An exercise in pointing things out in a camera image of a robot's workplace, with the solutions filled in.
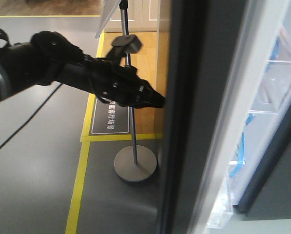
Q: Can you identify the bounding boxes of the blue tape strip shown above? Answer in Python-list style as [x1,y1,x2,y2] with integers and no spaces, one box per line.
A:
[229,133,246,178]

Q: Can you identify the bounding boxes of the white fridge door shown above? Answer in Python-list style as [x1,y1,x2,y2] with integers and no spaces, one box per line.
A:
[157,0,291,234]

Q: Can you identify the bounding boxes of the clear upper door bin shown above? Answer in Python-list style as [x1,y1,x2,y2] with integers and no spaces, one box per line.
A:
[249,60,291,115]

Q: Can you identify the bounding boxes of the silver sign stand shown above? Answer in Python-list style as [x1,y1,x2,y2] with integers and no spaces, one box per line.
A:
[96,0,157,183]

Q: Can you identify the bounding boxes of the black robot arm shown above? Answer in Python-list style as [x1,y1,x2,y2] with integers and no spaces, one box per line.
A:
[0,31,165,109]

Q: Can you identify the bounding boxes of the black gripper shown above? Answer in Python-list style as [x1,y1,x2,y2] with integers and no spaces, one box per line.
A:
[84,55,166,109]

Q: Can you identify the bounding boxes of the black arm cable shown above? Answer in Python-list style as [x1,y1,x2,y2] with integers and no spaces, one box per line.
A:
[0,81,63,159]

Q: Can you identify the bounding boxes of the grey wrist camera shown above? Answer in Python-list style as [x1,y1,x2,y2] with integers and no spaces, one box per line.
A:
[105,34,143,65]

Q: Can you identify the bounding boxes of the grey floor label sign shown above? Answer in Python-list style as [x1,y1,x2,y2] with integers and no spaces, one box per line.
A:
[90,99,130,136]

